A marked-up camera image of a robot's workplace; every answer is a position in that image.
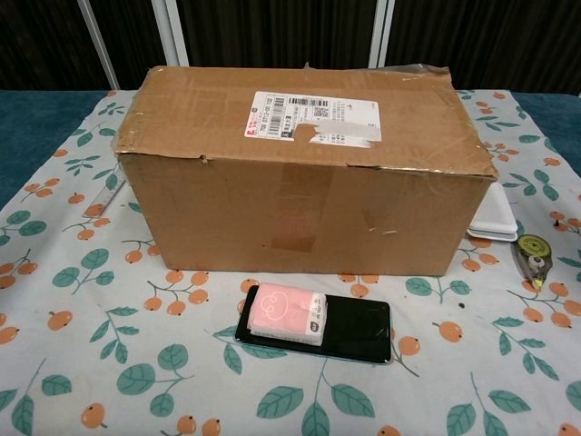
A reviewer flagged black smartphone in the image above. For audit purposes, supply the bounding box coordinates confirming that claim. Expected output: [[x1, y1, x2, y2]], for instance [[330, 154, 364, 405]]
[[232, 284, 393, 365]]

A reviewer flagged white plastic case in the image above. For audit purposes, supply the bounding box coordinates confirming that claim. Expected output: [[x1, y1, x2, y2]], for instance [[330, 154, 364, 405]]
[[467, 183, 519, 242]]

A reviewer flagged brown cardboard shipping box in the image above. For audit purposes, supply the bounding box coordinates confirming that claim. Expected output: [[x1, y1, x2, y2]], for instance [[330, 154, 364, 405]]
[[112, 63, 499, 279]]

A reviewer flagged pink tissue pack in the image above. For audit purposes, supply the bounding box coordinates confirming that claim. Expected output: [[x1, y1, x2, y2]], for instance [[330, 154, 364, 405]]
[[247, 281, 329, 346]]

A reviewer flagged transparent plastic ruler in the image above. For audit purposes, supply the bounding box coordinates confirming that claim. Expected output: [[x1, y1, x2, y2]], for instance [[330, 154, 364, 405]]
[[83, 174, 127, 218]]

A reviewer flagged white frame post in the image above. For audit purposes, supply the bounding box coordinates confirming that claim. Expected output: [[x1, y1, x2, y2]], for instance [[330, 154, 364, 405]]
[[152, 0, 191, 68], [367, 0, 396, 70]]

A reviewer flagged green correction tape dispenser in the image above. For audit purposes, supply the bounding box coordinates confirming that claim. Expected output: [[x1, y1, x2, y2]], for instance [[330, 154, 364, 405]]
[[511, 233, 553, 292]]

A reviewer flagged floral fruit print tablecloth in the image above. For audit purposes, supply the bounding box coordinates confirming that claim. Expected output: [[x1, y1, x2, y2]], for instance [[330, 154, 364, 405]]
[[0, 88, 581, 436]]

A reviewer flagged thin grey frame post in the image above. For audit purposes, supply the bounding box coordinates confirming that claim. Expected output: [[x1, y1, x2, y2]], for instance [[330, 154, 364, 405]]
[[77, 0, 122, 91]]

